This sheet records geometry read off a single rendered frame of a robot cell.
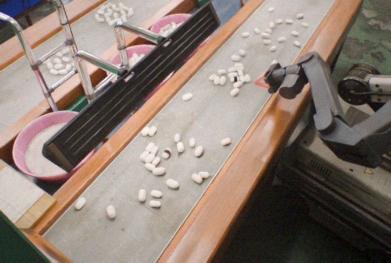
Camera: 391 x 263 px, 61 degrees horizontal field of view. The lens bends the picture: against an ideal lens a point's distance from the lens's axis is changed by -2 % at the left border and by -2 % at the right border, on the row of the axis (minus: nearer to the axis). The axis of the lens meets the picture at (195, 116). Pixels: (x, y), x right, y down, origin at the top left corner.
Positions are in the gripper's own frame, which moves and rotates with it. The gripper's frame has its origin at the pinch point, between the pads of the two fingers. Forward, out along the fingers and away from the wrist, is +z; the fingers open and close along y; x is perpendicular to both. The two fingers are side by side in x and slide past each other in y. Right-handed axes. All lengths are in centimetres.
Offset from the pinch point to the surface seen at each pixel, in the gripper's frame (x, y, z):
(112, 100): -32, 55, -11
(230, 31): -14.8, -24.9, 20.1
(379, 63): 86, -152, 21
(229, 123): 2.9, 19.4, 2.9
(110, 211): -6, 66, 10
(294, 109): 12.1, 3.4, -11.5
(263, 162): 12.2, 29.0, -11.8
